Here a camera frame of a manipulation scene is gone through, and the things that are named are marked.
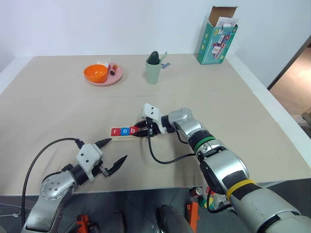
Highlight dark green rounded object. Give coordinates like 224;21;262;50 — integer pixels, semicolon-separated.
148;50;161;65

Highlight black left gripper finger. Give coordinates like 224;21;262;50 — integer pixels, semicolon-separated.
94;138;113;150
106;155;128;177

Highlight large dark rounded shape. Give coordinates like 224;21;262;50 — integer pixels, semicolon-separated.
157;205;195;233

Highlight orange upright bar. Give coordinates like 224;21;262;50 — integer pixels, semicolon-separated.
186;201;200;233

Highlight white printed papers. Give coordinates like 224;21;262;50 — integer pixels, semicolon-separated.
215;16;238;29

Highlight black right elbow cable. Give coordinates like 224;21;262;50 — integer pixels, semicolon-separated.
206;186;234;214

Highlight pink round plate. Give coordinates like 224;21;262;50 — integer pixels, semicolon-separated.
84;63;124;86

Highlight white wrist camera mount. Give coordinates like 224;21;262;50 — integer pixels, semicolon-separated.
76;143;104;182
142;103;175;134

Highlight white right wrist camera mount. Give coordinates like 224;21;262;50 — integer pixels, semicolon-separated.
142;103;175;134

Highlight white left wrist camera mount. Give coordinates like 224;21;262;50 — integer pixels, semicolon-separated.
76;143;104;182

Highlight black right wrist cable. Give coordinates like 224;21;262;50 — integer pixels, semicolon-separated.
147;121;202;164

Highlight orange plastic bowl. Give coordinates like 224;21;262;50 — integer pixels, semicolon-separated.
84;64;109;83

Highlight wooden letter tray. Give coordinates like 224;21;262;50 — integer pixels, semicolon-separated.
111;127;161;140

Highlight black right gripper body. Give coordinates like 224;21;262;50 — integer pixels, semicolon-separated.
145;117;156;137

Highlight teal cardboard box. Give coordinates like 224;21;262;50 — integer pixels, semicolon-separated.
196;6;239;65

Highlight white cord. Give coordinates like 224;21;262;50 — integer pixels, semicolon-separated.
0;203;23;218

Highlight orange and black tool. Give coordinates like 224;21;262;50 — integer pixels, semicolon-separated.
76;213;98;233

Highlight clear bag of toys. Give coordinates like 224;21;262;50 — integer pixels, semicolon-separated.
199;186;231;212

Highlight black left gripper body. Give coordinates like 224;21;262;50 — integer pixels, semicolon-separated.
91;155;110;178

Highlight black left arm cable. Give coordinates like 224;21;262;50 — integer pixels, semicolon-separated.
21;137;86;228

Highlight pale green cup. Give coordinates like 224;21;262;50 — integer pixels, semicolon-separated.
145;59;161;85

